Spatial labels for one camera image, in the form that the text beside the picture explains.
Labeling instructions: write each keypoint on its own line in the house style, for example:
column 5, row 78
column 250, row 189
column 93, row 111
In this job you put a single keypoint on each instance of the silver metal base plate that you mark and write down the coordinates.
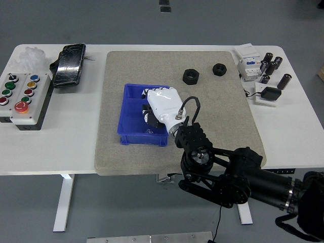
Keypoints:
column 152, row 238

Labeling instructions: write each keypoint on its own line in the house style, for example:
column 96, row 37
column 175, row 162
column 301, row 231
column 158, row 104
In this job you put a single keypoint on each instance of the blue plastic box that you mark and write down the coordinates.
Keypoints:
column 131, row 126

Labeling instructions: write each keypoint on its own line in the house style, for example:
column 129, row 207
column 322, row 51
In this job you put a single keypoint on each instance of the grey under-table bracket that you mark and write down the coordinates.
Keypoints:
column 164, row 178

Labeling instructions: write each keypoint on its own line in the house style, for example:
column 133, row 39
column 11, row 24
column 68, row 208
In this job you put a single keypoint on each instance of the black power adapter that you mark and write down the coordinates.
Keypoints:
column 272, row 93

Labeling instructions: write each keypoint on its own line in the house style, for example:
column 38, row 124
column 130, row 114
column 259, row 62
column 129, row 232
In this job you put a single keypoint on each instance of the black plastic-wrapped device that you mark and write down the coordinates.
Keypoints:
column 68, row 65

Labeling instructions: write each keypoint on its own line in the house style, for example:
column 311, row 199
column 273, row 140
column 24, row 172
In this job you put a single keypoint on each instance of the crumpled clear plastic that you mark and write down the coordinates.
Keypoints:
column 31, row 59

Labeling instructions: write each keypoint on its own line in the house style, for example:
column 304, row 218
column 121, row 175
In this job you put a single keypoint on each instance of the white selector switch button box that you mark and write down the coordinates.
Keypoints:
column 5, row 108

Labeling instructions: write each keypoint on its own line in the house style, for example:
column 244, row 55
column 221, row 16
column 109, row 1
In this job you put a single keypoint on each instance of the white circuit breaker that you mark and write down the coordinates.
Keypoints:
column 249, row 54

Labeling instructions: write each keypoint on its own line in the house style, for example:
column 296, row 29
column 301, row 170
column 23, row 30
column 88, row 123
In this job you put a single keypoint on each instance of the dark cylindrical capacitor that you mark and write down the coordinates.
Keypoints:
column 284, row 81
column 267, row 57
column 264, row 79
column 270, row 68
column 278, row 62

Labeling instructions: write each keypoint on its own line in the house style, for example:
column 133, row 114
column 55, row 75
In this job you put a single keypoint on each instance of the thin metal pin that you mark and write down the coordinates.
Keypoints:
column 90, row 58

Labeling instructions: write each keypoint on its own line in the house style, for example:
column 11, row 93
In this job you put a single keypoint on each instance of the white emergency stop button box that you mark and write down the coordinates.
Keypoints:
column 38, row 86

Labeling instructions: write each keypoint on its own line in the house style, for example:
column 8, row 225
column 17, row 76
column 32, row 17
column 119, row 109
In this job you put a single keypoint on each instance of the white table leg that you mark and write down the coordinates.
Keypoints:
column 245, row 215
column 63, row 202

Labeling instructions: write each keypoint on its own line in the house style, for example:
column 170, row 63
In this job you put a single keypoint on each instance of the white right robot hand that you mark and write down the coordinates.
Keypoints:
column 165, row 103

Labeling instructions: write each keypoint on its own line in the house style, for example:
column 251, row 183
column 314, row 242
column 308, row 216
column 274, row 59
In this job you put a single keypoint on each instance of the dark floor plate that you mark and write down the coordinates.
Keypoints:
column 165, row 9
column 164, row 2

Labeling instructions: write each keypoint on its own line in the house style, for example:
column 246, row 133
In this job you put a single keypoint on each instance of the small black hex nut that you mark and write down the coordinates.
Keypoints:
column 215, row 72

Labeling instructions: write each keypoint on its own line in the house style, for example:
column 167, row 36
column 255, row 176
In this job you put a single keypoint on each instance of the grey-brown mat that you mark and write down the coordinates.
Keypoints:
column 152, row 65

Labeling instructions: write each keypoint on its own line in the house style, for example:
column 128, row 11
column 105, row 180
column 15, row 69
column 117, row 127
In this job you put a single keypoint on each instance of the large black hex nut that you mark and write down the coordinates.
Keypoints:
column 186, row 79

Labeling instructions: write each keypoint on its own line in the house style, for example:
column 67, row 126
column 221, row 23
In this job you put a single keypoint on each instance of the brown cardboard box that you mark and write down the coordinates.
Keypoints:
column 321, row 72

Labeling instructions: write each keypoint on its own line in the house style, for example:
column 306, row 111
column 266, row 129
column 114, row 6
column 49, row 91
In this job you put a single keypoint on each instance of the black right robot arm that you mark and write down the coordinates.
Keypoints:
column 253, row 182

